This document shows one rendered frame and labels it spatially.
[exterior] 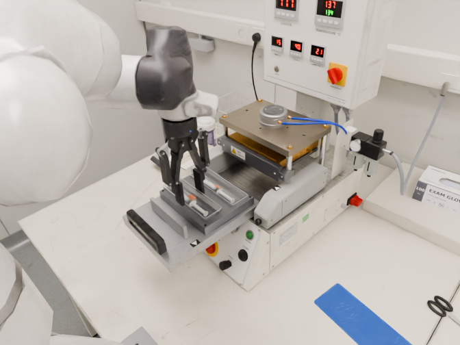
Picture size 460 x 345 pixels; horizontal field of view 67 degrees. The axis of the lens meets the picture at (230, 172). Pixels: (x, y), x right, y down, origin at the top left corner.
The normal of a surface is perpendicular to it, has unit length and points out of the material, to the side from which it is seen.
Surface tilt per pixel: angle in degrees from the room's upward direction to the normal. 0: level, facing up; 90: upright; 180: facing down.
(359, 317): 0
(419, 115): 90
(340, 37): 90
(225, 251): 65
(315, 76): 90
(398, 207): 0
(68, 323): 0
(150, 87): 75
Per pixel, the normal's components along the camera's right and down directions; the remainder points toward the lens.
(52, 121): 0.85, 0.00
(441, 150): -0.71, 0.44
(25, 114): 0.69, 0.02
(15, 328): 1.00, -0.01
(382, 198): -0.05, -0.81
